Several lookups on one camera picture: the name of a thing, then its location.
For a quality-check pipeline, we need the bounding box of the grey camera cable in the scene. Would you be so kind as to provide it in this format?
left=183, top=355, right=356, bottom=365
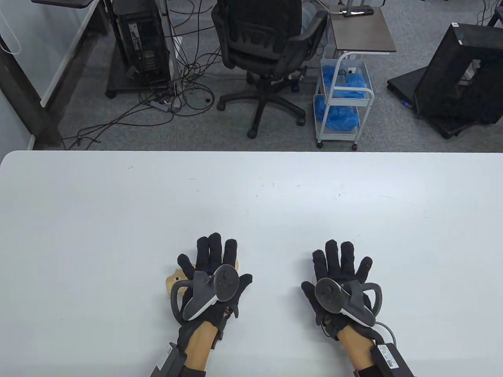
left=375, top=322, right=397, bottom=345

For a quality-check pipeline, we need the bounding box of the blue plastic bag pile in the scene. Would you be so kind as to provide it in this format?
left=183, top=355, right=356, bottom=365
left=314, top=96, right=360, bottom=131
left=321, top=65, right=368, bottom=99

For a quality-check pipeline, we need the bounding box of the person's left forearm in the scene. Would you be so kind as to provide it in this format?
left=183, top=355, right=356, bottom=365
left=185, top=322, right=218, bottom=370

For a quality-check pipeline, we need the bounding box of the wooden crocodile lacing toy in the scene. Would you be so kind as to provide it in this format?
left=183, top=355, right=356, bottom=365
left=165, top=251, right=241, bottom=294

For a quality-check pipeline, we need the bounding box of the tangle of black floor cables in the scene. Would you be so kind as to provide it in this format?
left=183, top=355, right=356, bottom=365
left=63, top=0, right=232, bottom=150

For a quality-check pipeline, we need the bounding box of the black computer tower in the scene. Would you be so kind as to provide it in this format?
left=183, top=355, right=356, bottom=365
left=112, top=0, right=172, bottom=87

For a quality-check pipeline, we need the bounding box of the black office chair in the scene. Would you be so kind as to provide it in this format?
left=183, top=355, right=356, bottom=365
left=210, top=0, right=330, bottom=139

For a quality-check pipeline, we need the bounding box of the person's right hand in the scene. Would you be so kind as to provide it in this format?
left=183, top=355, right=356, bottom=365
left=301, top=240, right=384, bottom=346

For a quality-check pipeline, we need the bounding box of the black wheeled platform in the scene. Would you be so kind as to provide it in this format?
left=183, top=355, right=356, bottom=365
left=387, top=66, right=488, bottom=139

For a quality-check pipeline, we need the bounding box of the black open frame box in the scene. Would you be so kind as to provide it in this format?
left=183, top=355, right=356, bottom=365
left=413, top=23, right=503, bottom=125

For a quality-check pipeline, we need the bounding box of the black monitor stand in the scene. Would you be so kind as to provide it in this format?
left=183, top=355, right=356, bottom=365
left=31, top=0, right=95, bottom=8

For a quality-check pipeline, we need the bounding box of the silver aluminium post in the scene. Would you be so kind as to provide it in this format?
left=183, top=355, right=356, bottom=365
left=159, top=0, right=183, bottom=92

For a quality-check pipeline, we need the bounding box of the white utility cart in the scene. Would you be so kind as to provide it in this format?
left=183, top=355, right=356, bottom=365
left=313, top=50, right=374, bottom=152

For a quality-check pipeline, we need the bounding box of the dark desk frame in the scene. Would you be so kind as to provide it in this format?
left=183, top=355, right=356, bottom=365
left=0, top=35, right=65, bottom=150

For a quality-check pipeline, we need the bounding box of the brown side table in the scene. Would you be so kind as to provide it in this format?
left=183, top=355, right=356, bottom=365
left=328, top=6, right=397, bottom=55

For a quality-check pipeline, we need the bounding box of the grey and white controller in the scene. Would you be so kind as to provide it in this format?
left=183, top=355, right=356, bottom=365
left=314, top=277, right=384, bottom=327
left=170, top=264, right=239, bottom=324

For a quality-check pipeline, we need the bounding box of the white panel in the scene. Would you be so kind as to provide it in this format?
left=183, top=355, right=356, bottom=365
left=39, top=0, right=99, bottom=106

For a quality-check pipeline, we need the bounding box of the person's right forearm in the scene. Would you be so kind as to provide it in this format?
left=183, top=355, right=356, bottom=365
left=338, top=324, right=376, bottom=370

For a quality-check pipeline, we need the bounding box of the person's left hand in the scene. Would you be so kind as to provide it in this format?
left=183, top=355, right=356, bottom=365
left=177, top=232, right=253, bottom=354

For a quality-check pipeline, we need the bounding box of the black forearm sensor pack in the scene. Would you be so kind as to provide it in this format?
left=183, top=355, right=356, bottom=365
left=151, top=342, right=207, bottom=377
left=354, top=342, right=415, bottom=377

